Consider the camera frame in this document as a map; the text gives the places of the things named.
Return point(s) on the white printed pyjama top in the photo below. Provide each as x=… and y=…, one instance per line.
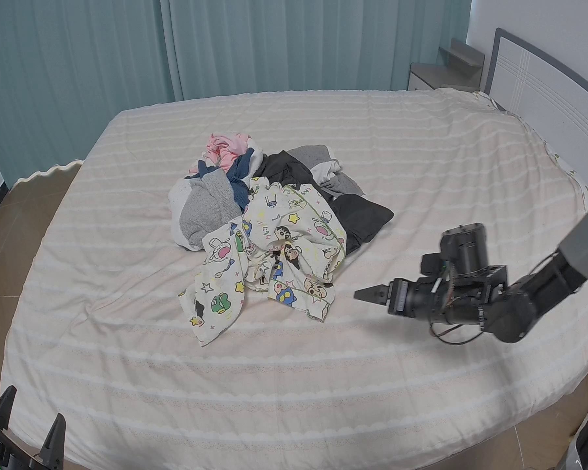
x=299, y=223

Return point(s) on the grey white bedside table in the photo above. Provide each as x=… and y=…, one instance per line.
x=431, y=74

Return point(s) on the blue-green curtain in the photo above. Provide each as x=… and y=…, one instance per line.
x=68, y=66
x=323, y=27

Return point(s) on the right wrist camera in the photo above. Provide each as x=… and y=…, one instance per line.
x=430, y=265

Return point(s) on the bed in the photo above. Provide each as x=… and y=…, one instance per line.
x=323, y=385

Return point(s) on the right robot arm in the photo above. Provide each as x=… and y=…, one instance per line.
x=519, y=306

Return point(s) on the pile of clothes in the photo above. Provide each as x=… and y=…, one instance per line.
x=201, y=208

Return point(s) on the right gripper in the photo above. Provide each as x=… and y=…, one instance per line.
x=421, y=301

